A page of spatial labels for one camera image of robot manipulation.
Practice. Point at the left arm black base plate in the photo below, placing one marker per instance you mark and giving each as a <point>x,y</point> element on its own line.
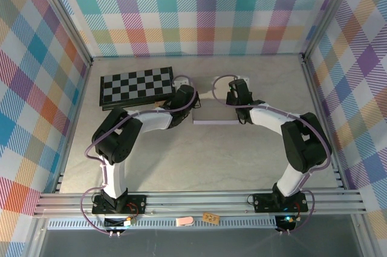
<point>139,199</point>

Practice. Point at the right black connector board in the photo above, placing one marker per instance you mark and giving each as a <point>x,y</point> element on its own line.
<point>282,223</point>

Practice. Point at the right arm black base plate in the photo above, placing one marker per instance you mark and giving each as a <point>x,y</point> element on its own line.
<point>263,202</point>

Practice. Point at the small wooden tag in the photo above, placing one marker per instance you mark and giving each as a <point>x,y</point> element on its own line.
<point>210,217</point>

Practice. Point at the black grey chessboard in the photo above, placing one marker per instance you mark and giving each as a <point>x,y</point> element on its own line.
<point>133,87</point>

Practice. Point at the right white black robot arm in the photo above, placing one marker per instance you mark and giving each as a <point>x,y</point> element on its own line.
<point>266,116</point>

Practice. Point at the black connector board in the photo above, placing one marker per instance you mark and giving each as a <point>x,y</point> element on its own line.
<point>282,223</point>
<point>116,223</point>

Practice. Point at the left black connector board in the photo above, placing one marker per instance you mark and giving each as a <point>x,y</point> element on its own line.
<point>116,223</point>

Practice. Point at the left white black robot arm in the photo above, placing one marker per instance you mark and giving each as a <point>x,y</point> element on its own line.
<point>151,121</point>

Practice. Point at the aluminium corner post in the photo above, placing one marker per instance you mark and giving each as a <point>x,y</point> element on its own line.
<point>329,12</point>
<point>64,15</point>

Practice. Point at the aluminium frame rail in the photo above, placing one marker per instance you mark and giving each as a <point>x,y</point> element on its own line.
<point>196,202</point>

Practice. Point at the pink white eraser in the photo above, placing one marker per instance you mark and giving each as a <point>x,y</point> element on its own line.
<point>184,221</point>

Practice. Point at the white paper box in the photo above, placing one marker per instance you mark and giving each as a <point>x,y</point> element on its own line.
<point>214,110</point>

